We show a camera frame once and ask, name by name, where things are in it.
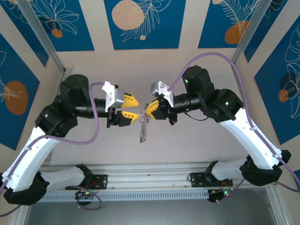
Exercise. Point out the grey metal panel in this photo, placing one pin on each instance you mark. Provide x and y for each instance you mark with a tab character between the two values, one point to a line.
164	213

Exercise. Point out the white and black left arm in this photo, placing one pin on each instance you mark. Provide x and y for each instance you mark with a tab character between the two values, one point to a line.
25	159

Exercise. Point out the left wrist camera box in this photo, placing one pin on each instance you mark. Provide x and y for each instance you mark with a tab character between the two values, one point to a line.
114	96

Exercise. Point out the aluminium frame post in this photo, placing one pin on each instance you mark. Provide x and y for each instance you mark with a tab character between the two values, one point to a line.
255	35
44	37

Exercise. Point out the metal key organizer with rings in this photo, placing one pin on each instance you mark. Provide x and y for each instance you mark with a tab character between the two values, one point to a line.
143	131

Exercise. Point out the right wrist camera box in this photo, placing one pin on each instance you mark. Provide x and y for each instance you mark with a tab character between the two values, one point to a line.
159	87

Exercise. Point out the aluminium table rail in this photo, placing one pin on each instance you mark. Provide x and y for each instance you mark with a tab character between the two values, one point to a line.
145	178

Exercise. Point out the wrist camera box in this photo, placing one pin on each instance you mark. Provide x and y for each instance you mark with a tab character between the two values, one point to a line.
159	87
114	96

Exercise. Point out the blue floral wall poster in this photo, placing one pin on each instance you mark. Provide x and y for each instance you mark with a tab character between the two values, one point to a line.
30	39
211	23
70	35
164	35
276	117
272	28
14	70

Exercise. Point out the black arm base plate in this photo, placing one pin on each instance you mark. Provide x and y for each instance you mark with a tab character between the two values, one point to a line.
195	180
102	181

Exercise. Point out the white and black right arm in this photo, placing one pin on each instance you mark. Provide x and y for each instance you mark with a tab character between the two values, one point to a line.
246	140

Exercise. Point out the small controller board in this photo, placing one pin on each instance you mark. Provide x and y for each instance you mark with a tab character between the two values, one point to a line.
82	194
215	194

